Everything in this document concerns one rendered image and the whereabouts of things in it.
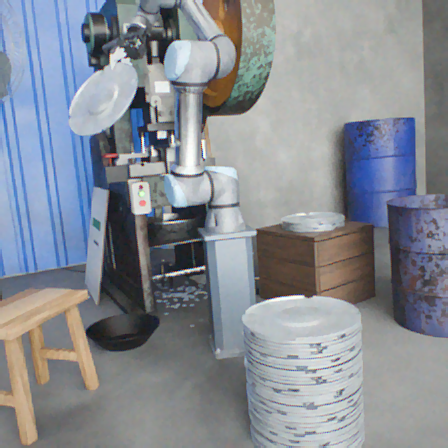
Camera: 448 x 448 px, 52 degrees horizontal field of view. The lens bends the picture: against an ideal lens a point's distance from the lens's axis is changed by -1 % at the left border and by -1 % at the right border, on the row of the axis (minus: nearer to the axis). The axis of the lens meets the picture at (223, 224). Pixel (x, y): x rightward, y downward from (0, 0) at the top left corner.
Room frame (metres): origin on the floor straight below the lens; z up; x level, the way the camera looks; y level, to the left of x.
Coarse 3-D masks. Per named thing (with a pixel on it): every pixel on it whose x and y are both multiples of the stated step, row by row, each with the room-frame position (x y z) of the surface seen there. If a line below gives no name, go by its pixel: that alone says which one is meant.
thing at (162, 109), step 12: (156, 72) 2.34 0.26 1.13; (156, 84) 2.34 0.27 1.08; (168, 84) 2.37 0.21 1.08; (156, 96) 2.33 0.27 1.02; (168, 96) 2.37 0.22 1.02; (144, 108) 2.39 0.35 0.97; (156, 108) 2.31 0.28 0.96; (168, 108) 2.33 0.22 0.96; (144, 120) 2.41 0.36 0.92; (156, 120) 2.32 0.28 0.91; (168, 120) 2.33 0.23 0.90
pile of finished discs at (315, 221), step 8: (288, 216) 2.26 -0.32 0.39; (296, 216) 2.26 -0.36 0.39; (304, 216) 2.25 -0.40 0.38; (312, 216) 2.18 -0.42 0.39; (320, 216) 2.16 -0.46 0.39; (328, 216) 2.18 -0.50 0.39; (336, 216) 2.16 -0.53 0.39; (288, 224) 2.09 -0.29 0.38; (296, 224) 2.05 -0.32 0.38; (304, 224) 2.03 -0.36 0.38; (312, 224) 2.02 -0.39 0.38; (320, 224) 2.06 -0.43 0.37; (328, 224) 2.02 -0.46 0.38; (336, 224) 2.06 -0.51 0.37; (344, 224) 2.10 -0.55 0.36
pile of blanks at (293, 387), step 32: (256, 352) 1.02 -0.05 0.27; (288, 352) 0.97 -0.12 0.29; (320, 352) 0.96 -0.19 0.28; (352, 352) 1.00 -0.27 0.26; (256, 384) 1.04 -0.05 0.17; (288, 384) 0.98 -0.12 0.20; (320, 384) 0.96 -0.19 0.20; (352, 384) 0.99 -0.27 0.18; (256, 416) 1.04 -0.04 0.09; (288, 416) 0.97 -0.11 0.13; (320, 416) 0.96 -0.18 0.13; (352, 416) 0.99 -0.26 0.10
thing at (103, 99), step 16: (128, 64) 1.62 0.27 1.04; (96, 80) 1.67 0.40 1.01; (112, 80) 1.62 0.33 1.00; (128, 80) 1.57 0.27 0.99; (80, 96) 1.67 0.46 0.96; (96, 96) 1.61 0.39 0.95; (112, 96) 1.56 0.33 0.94; (128, 96) 1.53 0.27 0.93; (80, 112) 1.62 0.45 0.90; (96, 112) 1.56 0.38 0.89; (112, 112) 1.52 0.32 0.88; (80, 128) 1.57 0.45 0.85; (96, 128) 1.52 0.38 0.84
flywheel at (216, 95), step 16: (208, 0) 2.65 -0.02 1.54; (224, 0) 2.54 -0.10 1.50; (224, 16) 2.50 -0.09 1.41; (240, 16) 2.28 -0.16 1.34; (224, 32) 2.51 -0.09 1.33; (240, 32) 2.29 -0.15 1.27; (240, 48) 2.30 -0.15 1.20; (208, 80) 2.72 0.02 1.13; (224, 80) 2.55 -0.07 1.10; (208, 96) 2.66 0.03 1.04; (224, 96) 2.49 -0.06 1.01
